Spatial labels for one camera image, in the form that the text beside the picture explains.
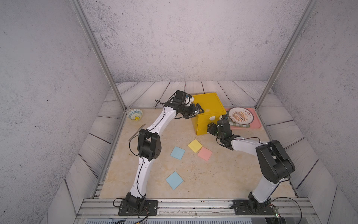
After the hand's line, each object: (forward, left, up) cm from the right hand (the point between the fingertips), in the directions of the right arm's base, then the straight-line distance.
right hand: (211, 125), depth 95 cm
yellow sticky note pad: (-9, +11, -11) cm, 18 cm away
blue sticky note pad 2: (-33, +24, -11) cm, 42 cm away
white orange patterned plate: (+18, -27, -11) cm, 34 cm away
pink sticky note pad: (-15, +5, -12) cm, 20 cm away
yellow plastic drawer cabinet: (+6, -1, +10) cm, 12 cm away
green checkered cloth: (+7, -25, -10) cm, 28 cm away
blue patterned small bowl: (+18, +59, -8) cm, 62 cm away
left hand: (+3, +7, +9) cm, 11 cm away
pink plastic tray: (+11, -37, -12) cm, 40 cm away
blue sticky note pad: (-15, +23, -10) cm, 30 cm away
